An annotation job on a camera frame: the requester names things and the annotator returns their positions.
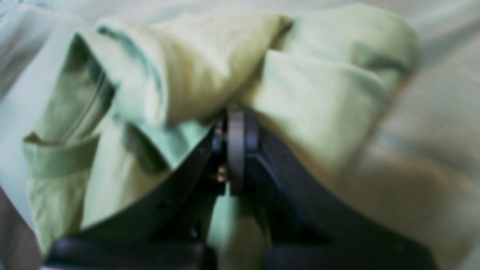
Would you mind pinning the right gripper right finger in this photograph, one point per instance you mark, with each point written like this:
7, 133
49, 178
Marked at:
309, 228

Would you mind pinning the light green T-shirt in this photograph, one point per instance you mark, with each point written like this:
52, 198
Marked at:
132, 101

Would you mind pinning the green table cloth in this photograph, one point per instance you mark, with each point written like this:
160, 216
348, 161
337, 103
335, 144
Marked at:
417, 171

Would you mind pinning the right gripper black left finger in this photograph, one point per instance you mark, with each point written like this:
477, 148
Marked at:
165, 230

